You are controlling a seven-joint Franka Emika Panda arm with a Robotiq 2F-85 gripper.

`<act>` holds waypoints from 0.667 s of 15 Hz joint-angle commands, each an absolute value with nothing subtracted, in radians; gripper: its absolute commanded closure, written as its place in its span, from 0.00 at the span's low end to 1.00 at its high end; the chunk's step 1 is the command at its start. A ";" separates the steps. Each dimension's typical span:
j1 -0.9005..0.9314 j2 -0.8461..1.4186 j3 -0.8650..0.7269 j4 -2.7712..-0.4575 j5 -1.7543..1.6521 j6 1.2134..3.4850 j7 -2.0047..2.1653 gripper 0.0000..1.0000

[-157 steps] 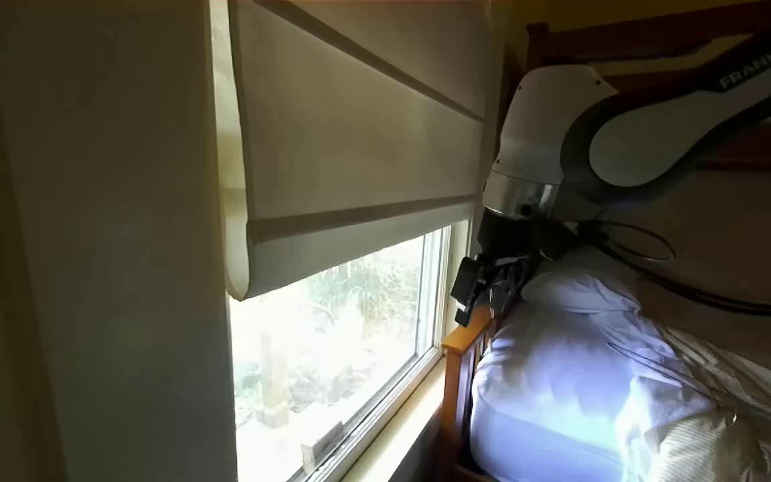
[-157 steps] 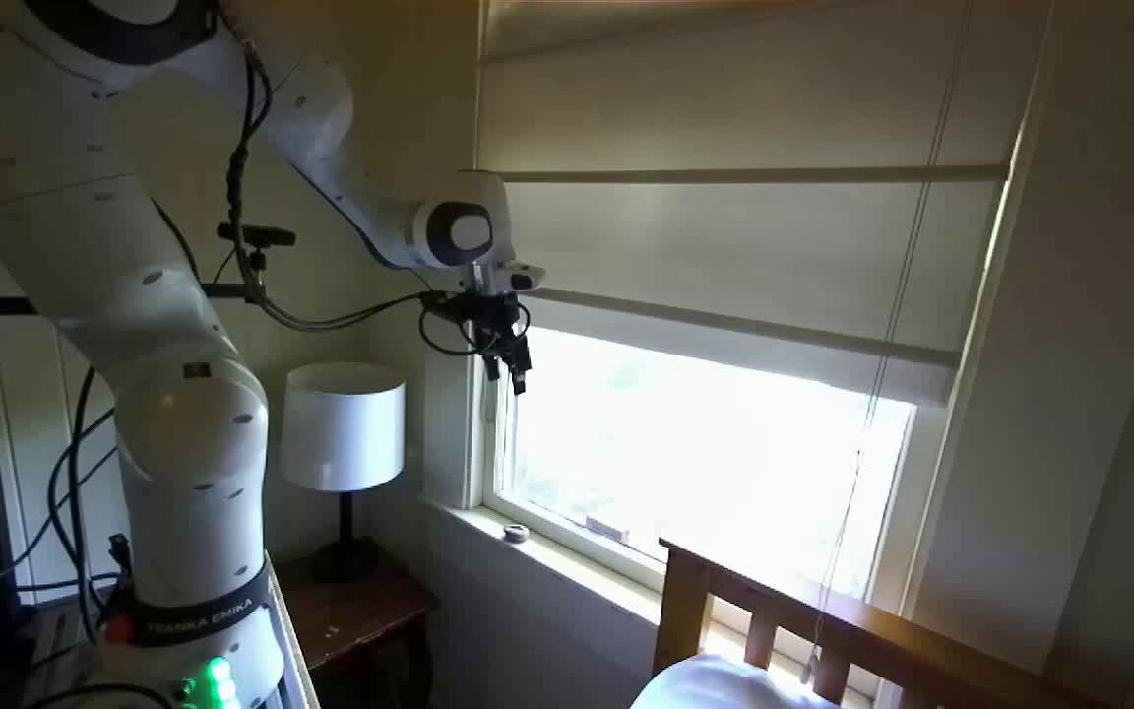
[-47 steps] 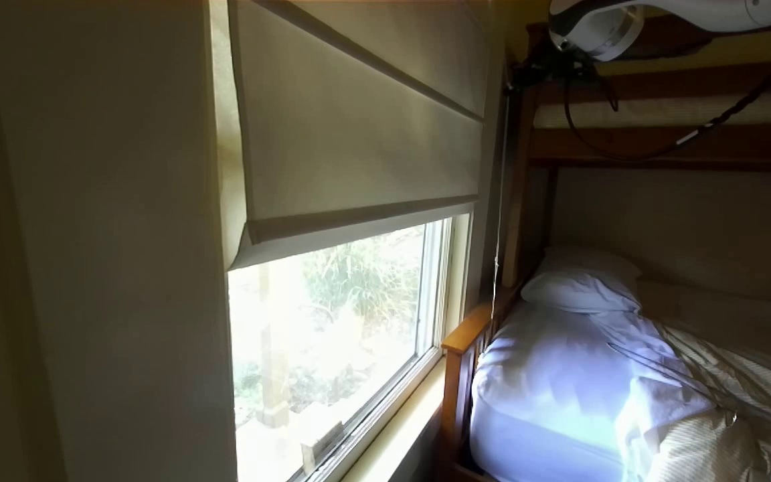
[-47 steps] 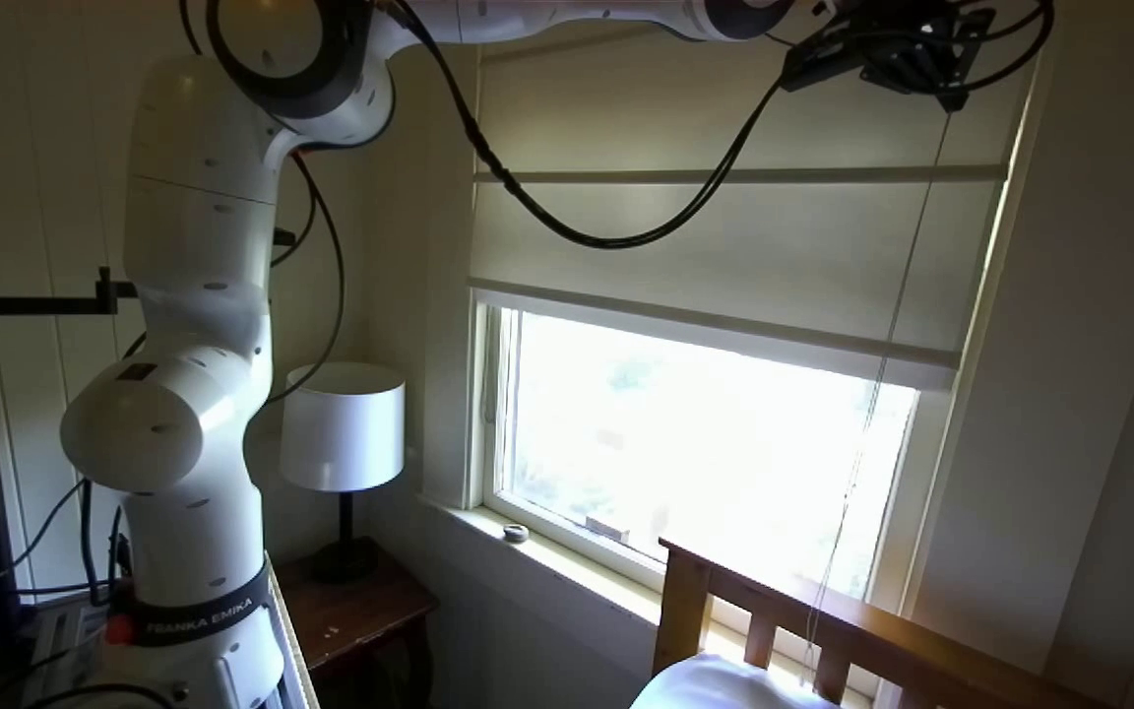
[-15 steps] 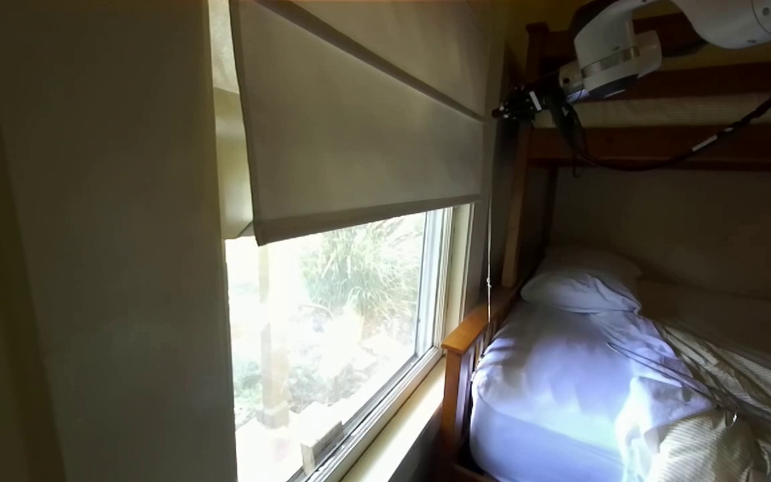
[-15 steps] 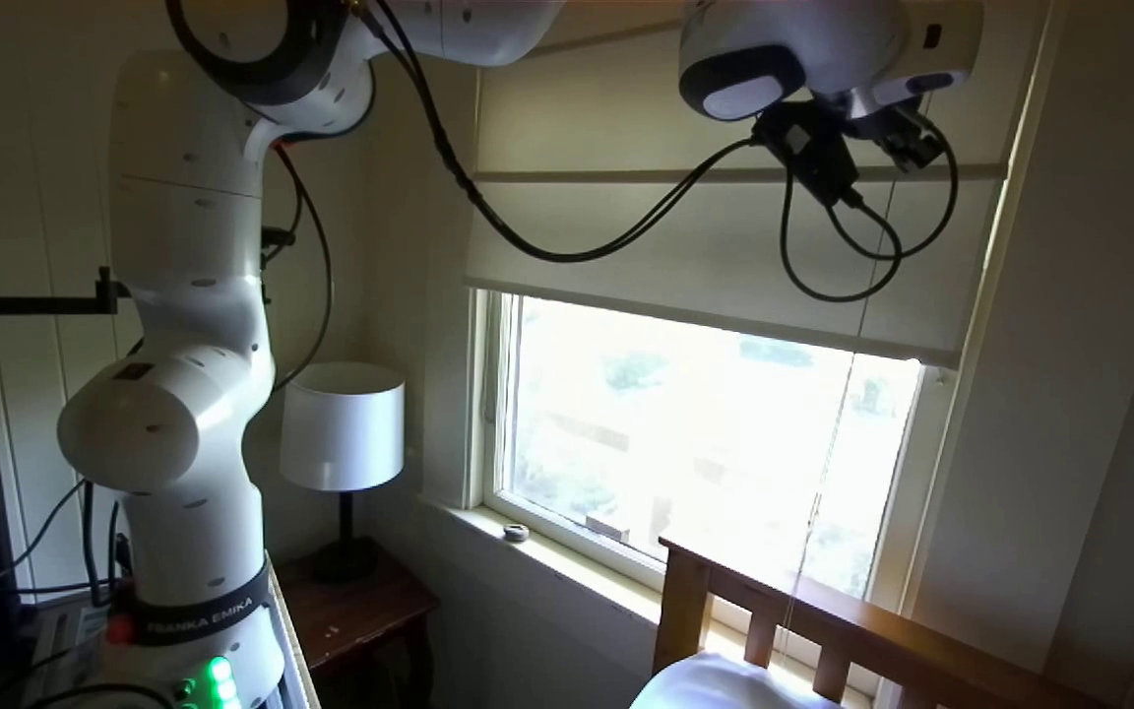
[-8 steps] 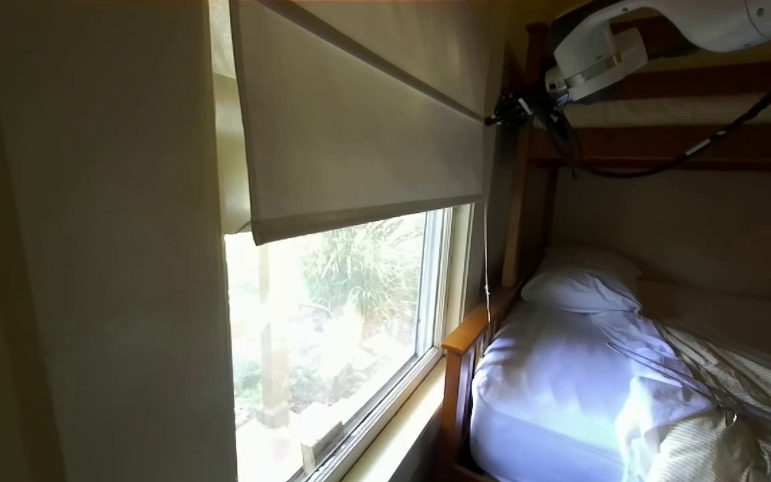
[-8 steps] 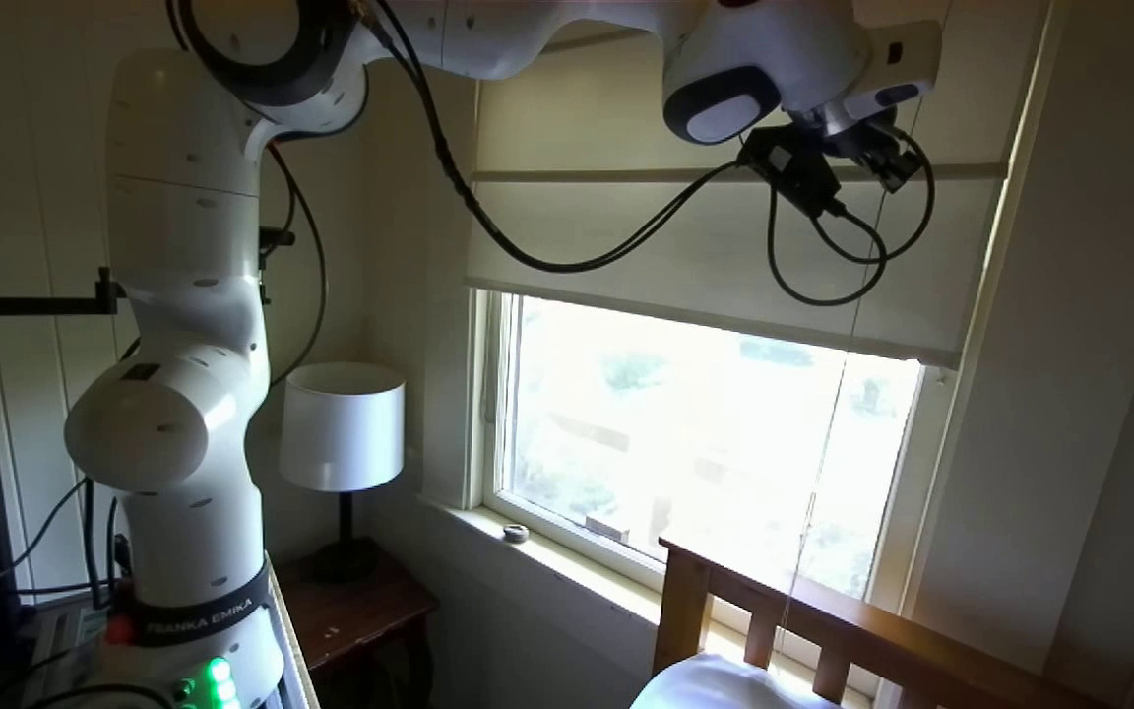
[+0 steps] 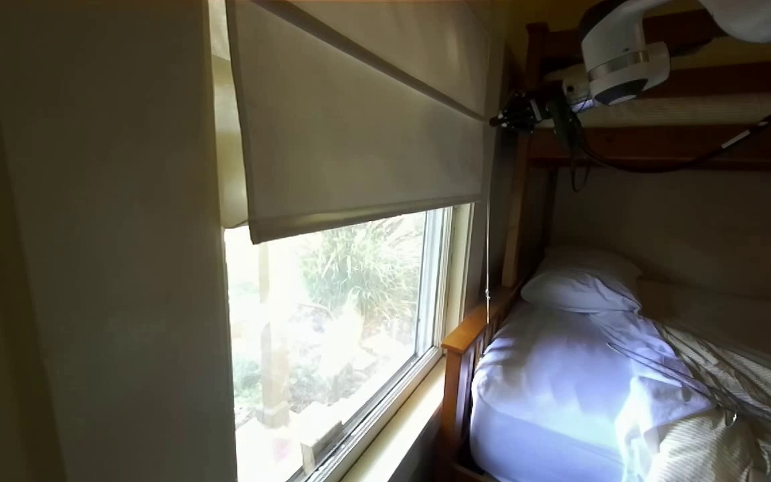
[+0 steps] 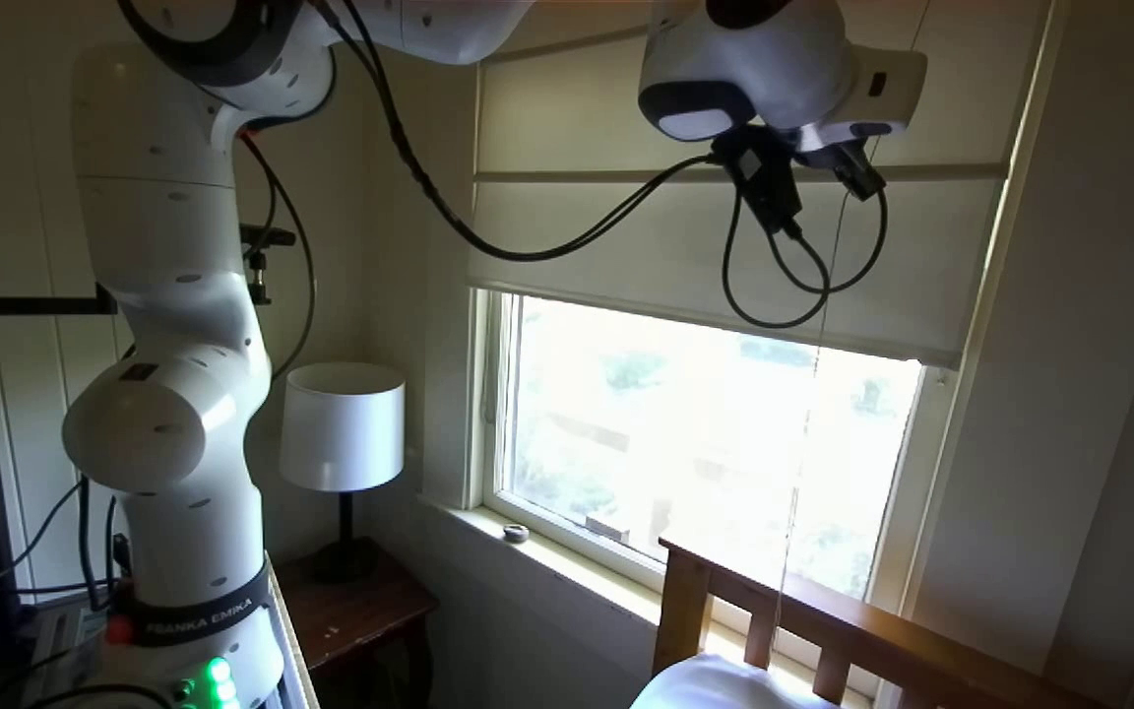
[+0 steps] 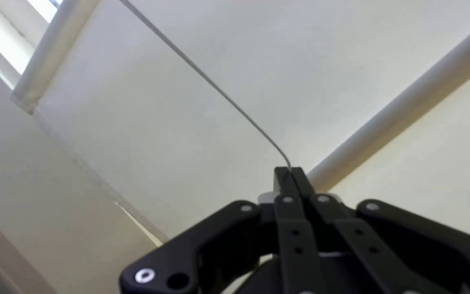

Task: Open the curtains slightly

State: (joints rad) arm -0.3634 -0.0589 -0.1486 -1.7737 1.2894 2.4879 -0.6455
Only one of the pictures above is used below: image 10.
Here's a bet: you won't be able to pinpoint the beige roman blind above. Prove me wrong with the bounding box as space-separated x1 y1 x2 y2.
465 0 1056 372

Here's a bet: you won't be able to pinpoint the thin blind pull cord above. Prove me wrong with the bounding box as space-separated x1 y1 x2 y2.
777 193 857 601

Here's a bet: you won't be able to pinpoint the robot mounting cart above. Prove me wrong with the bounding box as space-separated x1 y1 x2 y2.
0 576 323 709

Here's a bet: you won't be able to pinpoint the white shade table lamp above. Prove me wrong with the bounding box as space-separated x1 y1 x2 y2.
280 361 410 586

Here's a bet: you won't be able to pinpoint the white window frame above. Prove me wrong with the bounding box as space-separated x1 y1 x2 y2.
460 284 965 660

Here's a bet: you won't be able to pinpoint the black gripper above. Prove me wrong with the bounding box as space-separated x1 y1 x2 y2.
798 119 899 205

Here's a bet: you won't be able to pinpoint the wooden bed headboard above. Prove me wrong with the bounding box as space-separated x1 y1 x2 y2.
650 532 1104 709

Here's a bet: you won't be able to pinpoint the white pillow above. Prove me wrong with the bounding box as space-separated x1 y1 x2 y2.
626 651 847 709

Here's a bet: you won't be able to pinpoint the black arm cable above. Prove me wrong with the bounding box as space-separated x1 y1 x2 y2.
317 0 895 330

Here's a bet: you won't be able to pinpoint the black base cables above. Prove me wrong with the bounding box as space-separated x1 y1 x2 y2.
0 478 126 613

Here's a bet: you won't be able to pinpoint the black camera on stand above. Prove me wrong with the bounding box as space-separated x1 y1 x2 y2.
241 221 301 309

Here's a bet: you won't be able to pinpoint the dark wooden nightstand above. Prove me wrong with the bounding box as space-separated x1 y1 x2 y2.
273 545 440 709

